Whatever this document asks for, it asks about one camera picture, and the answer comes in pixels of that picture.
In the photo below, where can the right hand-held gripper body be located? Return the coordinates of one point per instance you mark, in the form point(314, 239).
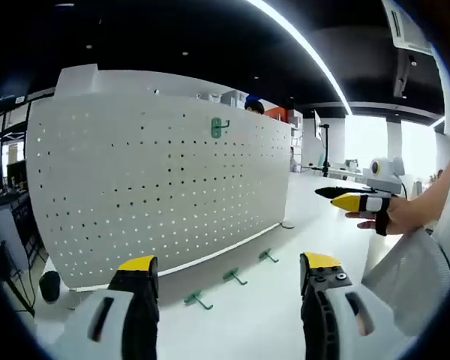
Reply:
point(384, 176)

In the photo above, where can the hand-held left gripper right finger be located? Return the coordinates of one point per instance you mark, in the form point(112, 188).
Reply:
point(360, 318)

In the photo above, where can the ceiling air vent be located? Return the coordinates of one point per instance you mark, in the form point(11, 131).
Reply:
point(408, 26)

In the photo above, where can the monitor on stand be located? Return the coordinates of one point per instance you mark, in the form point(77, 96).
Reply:
point(317, 125)

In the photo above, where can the black cylindrical speaker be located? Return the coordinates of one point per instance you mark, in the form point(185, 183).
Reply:
point(50, 287)

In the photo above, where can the green hook assembly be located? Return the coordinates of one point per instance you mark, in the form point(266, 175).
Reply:
point(266, 255)
point(216, 128)
point(197, 300)
point(233, 275)

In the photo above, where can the white perforated mounting plate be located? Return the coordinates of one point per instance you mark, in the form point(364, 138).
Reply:
point(135, 210)

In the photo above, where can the grey mesh chair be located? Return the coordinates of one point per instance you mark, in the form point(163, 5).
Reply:
point(408, 281)

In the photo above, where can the person's right hand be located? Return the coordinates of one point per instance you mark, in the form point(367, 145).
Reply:
point(399, 217)

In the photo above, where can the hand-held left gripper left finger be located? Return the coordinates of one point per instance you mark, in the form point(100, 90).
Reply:
point(97, 322)

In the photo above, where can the ceiling light strip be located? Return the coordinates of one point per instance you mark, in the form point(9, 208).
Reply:
point(315, 56)

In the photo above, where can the black tripod stand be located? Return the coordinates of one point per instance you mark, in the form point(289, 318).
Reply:
point(325, 153)

